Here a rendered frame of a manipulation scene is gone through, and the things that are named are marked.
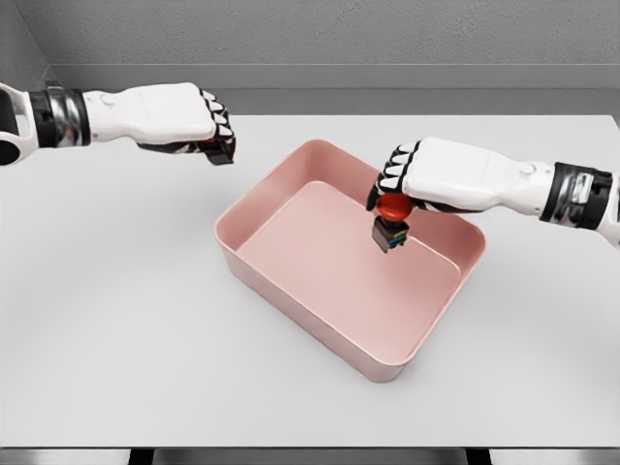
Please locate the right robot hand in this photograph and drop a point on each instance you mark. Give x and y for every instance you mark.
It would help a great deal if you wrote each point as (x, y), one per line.
(450, 174)

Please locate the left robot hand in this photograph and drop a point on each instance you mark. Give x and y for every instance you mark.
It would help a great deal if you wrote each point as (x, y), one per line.
(169, 114)

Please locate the red button industrial switch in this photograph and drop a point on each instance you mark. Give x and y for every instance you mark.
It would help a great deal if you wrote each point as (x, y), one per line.
(393, 208)

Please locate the pink rectangular basket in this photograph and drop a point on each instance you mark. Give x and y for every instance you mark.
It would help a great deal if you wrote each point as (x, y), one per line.
(339, 271)

